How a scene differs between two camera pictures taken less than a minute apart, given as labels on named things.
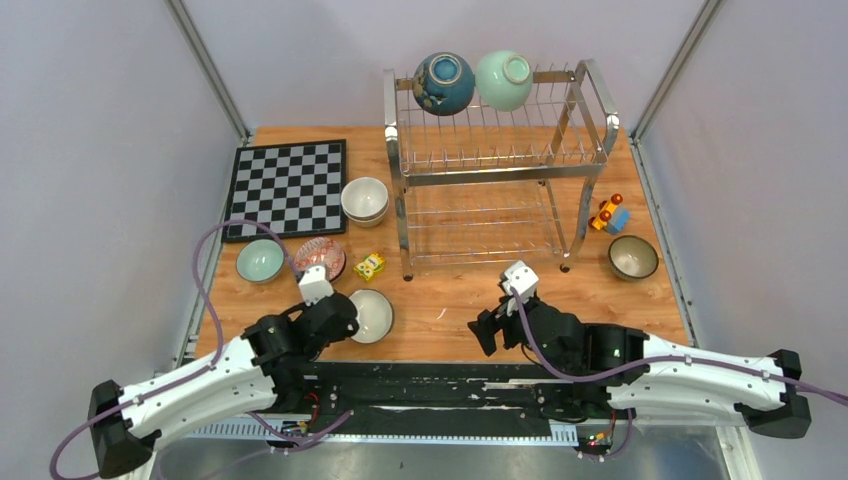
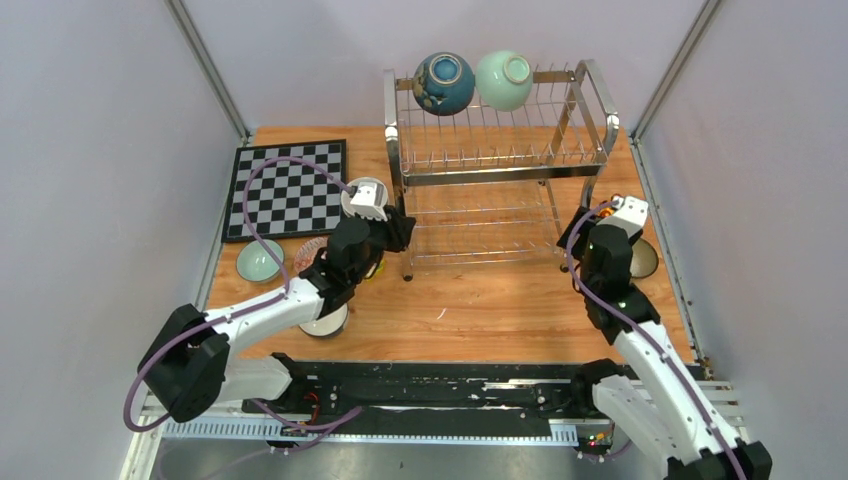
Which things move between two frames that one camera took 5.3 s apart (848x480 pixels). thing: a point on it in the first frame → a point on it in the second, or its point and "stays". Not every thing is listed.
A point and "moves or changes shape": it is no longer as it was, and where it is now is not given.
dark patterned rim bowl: x=632 y=257 stays
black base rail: x=444 y=397 stays
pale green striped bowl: x=259 y=261 stays
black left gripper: x=346 y=332 → x=397 y=228
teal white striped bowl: x=374 y=315 moves or changes shape
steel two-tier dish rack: x=491 y=188 stays
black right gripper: x=487 y=324 → x=584 y=231
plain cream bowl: x=364 y=198 stays
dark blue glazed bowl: x=443 y=83 stays
